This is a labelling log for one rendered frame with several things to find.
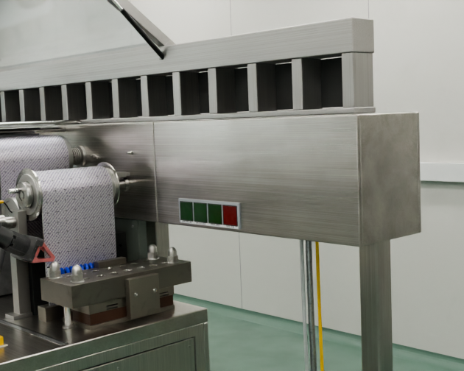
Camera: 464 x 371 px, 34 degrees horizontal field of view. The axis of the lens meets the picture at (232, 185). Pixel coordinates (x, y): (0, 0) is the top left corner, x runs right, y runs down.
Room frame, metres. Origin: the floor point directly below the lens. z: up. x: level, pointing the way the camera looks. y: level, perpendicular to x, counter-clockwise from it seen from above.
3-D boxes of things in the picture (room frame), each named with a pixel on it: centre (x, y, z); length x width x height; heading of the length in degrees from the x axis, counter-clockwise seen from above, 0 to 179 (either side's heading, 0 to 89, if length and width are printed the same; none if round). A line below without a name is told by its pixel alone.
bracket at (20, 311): (2.11, 0.62, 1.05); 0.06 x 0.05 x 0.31; 133
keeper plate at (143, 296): (2.03, 0.25, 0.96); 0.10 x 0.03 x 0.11; 133
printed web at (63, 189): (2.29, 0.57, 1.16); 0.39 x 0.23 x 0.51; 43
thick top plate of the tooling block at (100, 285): (2.09, 0.33, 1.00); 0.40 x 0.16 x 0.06; 133
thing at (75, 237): (2.15, 0.44, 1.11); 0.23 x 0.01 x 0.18; 133
